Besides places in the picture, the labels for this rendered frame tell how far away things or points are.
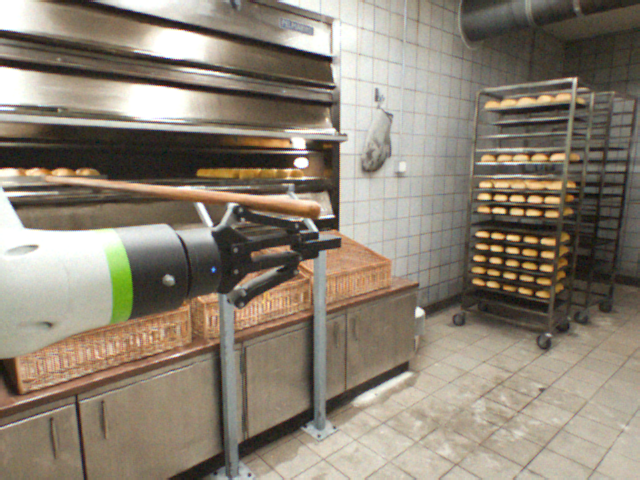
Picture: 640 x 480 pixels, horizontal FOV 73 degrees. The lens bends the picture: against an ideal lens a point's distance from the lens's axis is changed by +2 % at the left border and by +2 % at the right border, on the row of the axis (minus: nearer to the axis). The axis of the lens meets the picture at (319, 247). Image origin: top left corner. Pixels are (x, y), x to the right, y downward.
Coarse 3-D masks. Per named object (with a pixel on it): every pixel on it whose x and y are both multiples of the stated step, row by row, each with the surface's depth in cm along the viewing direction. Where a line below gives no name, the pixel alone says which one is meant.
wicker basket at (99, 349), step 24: (168, 312) 157; (72, 336) 136; (96, 336) 141; (120, 336) 147; (144, 336) 170; (168, 336) 170; (24, 360) 128; (48, 360) 150; (72, 360) 150; (96, 360) 142; (120, 360) 148; (24, 384) 129; (48, 384) 133
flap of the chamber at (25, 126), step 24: (0, 120) 145; (24, 120) 149; (48, 120) 154; (72, 120) 159; (96, 120) 164; (216, 144) 217; (240, 144) 225; (264, 144) 232; (288, 144) 241; (312, 144) 250; (336, 144) 259
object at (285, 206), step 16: (48, 176) 187; (128, 192) 126; (144, 192) 117; (160, 192) 110; (176, 192) 104; (192, 192) 99; (208, 192) 94; (224, 192) 92; (256, 208) 82; (272, 208) 78; (288, 208) 75; (304, 208) 72; (320, 208) 72
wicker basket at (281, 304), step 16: (256, 272) 232; (272, 288) 187; (288, 288) 194; (304, 288) 200; (192, 304) 174; (208, 304) 167; (256, 304) 208; (272, 304) 208; (288, 304) 195; (304, 304) 202; (192, 320) 175; (208, 320) 188; (240, 320) 178; (256, 320) 184; (272, 320) 190; (208, 336) 169
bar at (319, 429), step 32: (32, 192) 135; (64, 192) 140; (96, 192) 146; (288, 192) 201; (320, 256) 189; (320, 288) 192; (224, 320) 161; (320, 320) 195; (224, 352) 164; (320, 352) 198; (224, 384) 167; (320, 384) 201; (224, 416) 171; (320, 416) 204
